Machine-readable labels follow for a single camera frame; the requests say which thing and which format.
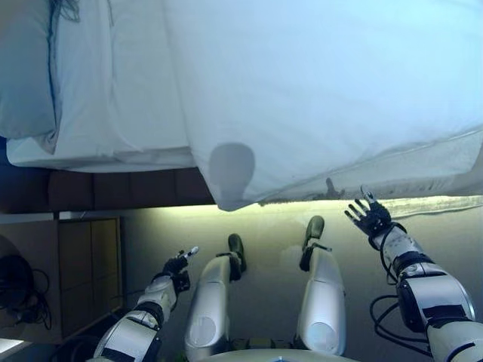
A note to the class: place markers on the right silver robot leg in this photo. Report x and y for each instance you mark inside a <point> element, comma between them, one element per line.
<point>324,294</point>

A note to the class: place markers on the right robot hand black silver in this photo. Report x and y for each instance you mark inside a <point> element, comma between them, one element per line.
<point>373,218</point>

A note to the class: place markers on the left robot hand black silver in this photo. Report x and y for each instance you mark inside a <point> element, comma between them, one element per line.
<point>176,264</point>

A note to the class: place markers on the silver robot leg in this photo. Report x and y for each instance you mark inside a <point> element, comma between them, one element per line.
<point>209,301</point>
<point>324,294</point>

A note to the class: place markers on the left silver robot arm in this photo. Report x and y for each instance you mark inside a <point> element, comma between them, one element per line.
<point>132,332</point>

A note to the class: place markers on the brown bed base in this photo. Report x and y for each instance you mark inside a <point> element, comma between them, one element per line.
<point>113,188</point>

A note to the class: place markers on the white pillow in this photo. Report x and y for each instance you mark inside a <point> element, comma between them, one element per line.
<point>22,75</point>

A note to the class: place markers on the grey textured mattress cover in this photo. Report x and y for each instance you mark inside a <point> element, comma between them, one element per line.
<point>434,205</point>

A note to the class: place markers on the left silver robot leg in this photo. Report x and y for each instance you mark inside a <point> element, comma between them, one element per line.
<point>209,301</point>

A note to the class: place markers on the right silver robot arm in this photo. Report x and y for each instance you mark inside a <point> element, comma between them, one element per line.
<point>434,294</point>

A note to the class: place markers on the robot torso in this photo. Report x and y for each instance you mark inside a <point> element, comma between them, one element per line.
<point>253,352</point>

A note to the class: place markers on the white fitted mattress sheet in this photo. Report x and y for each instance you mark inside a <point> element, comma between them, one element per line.
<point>113,94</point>

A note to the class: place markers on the wooden nightstand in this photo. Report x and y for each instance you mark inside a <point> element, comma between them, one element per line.
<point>87,271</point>

